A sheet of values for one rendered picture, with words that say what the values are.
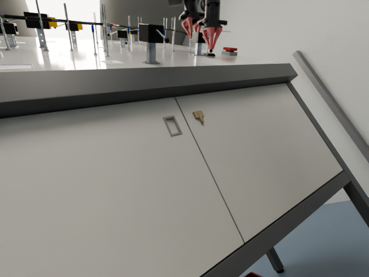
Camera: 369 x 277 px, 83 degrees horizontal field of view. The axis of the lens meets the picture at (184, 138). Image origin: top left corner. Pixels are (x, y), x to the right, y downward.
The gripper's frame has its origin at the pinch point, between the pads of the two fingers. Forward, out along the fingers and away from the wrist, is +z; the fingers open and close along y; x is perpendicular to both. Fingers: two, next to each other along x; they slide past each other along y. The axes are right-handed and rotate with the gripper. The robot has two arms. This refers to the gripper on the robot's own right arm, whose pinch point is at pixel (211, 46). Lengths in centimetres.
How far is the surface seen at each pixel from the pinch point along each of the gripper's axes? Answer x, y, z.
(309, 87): -38, -123, 22
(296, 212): 47, 1, 46
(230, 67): 19.4, 5.0, 8.0
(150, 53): 15.4, 30.1, 4.4
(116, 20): -197, 1, -47
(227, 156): 35.5, 16.6, 30.8
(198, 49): -9.0, 0.7, 0.0
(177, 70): 23.2, 25.2, 9.0
